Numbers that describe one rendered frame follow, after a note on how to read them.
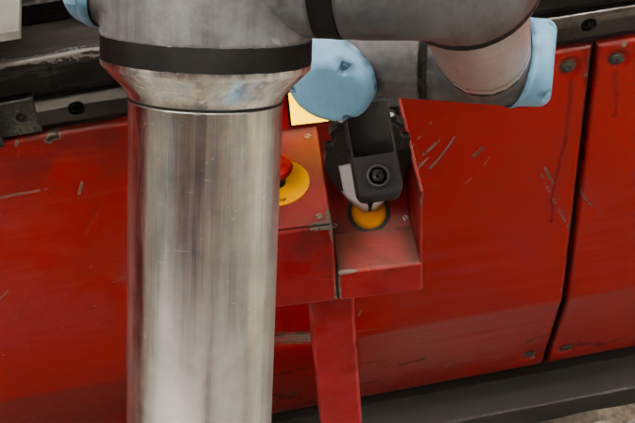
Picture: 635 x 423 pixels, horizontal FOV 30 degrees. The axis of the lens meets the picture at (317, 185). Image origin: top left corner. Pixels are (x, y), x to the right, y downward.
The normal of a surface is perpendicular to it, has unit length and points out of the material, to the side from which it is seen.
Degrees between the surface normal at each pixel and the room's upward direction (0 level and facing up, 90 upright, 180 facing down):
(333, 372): 90
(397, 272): 90
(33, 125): 90
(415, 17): 107
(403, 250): 0
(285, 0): 96
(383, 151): 33
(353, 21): 114
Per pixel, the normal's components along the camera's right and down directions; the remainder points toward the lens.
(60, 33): -0.07, -0.73
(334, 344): 0.10, 0.67
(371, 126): 0.00, -0.25
